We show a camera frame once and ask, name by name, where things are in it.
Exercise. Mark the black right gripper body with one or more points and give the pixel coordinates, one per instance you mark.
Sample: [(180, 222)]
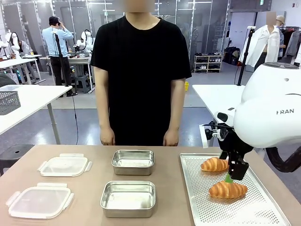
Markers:
[(235, 146)]

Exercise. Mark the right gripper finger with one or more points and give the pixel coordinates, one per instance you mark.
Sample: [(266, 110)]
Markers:
[(238, 170), (223, 155)]

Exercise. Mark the small golden croissant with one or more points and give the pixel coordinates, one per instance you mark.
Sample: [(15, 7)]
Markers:
[(214, 164)]

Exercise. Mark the large golden croissant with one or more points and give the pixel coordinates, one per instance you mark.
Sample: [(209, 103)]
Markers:
[(227, 190)]

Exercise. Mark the clear plastic clip lid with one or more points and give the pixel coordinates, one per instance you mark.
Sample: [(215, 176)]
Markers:
[(38, 203), (63, 166)]

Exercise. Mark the person's right forearm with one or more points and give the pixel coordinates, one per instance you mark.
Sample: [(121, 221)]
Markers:
[(103, 101)]

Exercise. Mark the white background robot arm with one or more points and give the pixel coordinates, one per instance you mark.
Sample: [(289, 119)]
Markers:
[(10, 42), (85, 41)]

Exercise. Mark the person's left forearm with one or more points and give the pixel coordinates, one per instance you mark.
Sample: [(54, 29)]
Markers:
[(176, 106)]

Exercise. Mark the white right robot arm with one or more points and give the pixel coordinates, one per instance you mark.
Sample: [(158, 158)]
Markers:
[(270, 106)]

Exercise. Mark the small steel container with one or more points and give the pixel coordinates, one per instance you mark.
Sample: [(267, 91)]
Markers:
[(132, 162)]

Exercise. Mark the large steel container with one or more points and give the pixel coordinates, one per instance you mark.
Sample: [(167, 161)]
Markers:
[(128, 197)]

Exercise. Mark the person's left hand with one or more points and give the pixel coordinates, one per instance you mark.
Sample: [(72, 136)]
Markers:
[(171, 137)]

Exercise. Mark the person's right hand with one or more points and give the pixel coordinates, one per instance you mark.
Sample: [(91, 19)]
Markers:
[(107, 136)]

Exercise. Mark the perforated metal baking tray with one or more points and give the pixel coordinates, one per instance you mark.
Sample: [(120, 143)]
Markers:
[(200, 200)]

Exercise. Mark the bare white table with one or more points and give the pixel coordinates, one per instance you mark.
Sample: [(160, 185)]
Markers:
[(216, 96)]

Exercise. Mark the white shoe rack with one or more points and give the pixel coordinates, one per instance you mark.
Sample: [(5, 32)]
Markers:
[(208, 63)]

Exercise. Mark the black light stand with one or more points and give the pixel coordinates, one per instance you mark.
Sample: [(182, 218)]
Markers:
[(243, 58)]

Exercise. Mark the black bags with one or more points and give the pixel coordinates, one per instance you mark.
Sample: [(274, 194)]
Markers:
[(231, 55)]

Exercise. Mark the figure in white shirt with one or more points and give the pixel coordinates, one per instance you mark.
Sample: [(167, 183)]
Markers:
[(263, 44)]

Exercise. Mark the person in black t-shirt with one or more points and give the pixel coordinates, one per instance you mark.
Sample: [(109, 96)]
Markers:
[(141, 82)]

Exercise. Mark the mannequin with beige hat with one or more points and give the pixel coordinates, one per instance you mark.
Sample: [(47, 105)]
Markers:
[(281, 30)]

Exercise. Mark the grey step stool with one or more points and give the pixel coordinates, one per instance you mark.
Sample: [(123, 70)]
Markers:
[(81, 83)]

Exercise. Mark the background white workbench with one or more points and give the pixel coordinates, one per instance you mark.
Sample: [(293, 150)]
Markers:
[(78, 58)]

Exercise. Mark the black tripod stand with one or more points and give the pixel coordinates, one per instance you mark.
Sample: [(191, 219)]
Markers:
[(61, 70)]

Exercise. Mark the white table with basket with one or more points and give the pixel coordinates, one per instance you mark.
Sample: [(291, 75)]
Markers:
[(35, 96)]

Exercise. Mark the man in light blue top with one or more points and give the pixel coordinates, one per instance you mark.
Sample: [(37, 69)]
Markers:
[(56, 42)]

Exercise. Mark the dark plastic stool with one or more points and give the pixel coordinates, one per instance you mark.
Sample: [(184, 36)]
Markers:
[(14, 153)]

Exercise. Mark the grey mesh basket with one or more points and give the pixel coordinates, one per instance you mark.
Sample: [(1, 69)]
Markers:
[(8, 102)]

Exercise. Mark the black chair back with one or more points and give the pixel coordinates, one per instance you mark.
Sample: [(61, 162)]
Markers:
[(5, 80)]

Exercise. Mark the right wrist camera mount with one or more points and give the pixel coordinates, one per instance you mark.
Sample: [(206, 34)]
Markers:
[(212, 134)]

